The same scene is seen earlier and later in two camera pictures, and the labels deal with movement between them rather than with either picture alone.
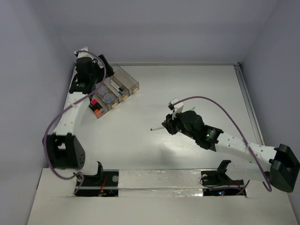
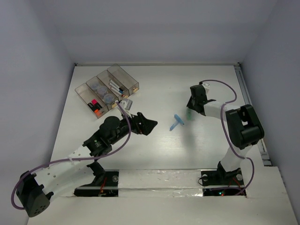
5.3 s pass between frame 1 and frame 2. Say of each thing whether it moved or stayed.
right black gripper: moved
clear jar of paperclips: stayed
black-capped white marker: stayed
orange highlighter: stayed
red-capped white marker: moved
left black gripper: moved
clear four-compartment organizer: stayed
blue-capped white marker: stayed
